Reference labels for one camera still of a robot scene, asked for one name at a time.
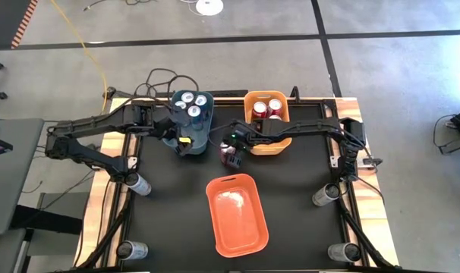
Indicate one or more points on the blue plastic bin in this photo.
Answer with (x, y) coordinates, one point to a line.
(201, 146)

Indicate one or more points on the black diagonal support strut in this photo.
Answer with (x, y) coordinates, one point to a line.
(366, 242)
(104, 237)

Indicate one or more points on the white round disc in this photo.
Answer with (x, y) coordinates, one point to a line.
(209, 7)

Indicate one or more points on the grey desk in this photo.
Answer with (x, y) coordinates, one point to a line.
(10, 182)

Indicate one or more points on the black mat orange striped edge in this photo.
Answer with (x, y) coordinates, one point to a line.
(6, 22)

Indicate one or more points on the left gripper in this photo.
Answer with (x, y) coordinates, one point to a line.
(163, 128)

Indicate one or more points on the black aluminium table frame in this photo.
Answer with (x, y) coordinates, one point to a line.
(121, 223)

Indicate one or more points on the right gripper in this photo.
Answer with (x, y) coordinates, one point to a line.
(241, 136)

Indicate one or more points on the white Celsius drink can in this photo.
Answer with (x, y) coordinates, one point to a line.
(133, 251)
(342, 252)
(140, 186)
(325, 195)

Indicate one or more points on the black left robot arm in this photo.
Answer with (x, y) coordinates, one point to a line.
(97, 121)

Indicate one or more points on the yellow plastic bin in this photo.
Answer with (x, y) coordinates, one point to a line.
(271, 149)

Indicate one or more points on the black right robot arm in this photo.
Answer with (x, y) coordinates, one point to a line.
(309, 127)

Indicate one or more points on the orange plastic bin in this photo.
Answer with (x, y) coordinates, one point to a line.
(237, 220)

